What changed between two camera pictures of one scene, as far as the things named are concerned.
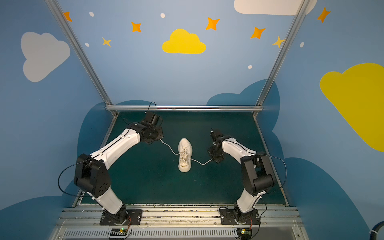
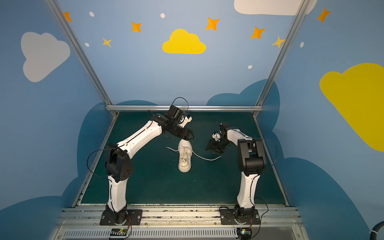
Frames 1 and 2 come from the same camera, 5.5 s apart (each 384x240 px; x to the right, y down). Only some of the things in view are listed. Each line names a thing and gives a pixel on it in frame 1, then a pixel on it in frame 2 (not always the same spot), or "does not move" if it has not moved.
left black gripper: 156,133 to 182,131
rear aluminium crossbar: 183,108 does not move
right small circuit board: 244,233 does not move
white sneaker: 185,151 does not move
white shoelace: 179,153 to 196,154
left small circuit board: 118,232 does not move
